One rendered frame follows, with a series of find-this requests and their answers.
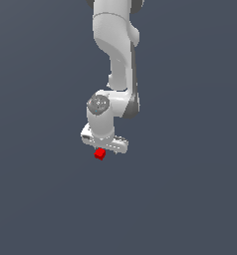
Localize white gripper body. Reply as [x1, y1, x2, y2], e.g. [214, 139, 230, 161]
[80, 122, 129, 154]

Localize red cube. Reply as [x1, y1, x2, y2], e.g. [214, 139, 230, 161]
[94, 147, 107, 161]

